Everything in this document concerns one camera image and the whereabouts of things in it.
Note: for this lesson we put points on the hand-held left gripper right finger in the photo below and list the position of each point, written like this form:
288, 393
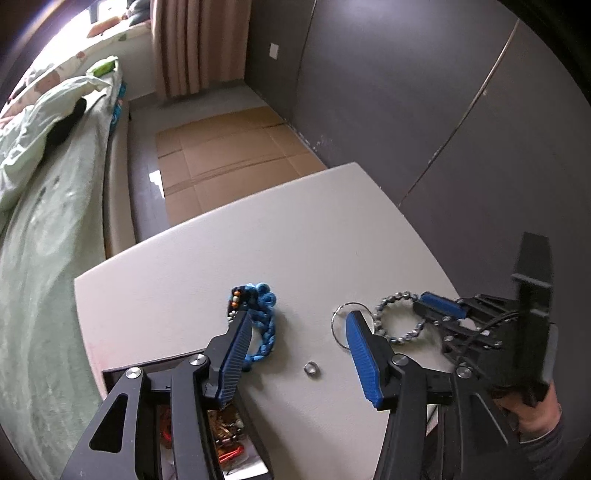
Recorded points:
362, 360

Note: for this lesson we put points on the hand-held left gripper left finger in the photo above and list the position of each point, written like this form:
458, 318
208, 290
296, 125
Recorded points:
235, 355

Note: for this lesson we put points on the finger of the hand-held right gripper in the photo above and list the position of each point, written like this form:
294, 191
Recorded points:
452, 337
441, 302

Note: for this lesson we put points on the thin silver bangle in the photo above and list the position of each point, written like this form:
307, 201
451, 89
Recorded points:
351, 303

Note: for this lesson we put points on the black jewelry box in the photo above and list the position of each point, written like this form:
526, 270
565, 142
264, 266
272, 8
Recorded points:
256, 438

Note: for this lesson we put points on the person's right forearm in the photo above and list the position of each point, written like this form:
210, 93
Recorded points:
540, 454

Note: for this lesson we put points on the person's right hand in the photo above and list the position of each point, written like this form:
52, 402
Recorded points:
531, 417

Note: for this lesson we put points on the white bedside table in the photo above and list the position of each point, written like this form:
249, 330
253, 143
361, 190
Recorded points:
231, 240

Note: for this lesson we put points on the flat brown cardboard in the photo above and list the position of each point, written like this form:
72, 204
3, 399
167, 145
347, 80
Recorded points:
231, 157

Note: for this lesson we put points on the bed with green sheet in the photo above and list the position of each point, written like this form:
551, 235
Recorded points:
46, 277

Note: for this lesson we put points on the black cloth item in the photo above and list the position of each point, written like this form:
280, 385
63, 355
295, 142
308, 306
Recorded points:
64, 124

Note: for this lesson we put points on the pale green quilt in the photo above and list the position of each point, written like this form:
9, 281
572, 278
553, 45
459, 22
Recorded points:
27, 138

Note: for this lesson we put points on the pink curtain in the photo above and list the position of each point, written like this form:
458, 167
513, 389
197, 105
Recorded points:
198, 46

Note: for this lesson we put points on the green packet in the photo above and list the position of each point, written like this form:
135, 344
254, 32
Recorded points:
102, 67

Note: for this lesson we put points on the patterned window sill cushion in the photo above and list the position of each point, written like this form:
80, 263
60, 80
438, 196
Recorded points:
78, 57

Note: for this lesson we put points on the orange soft toy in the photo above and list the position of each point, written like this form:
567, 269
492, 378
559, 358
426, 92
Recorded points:
104, 28

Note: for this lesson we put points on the dark bag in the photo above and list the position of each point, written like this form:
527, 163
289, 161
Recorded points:
138, 10

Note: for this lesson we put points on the white wall socket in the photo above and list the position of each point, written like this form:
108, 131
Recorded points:
274, 50

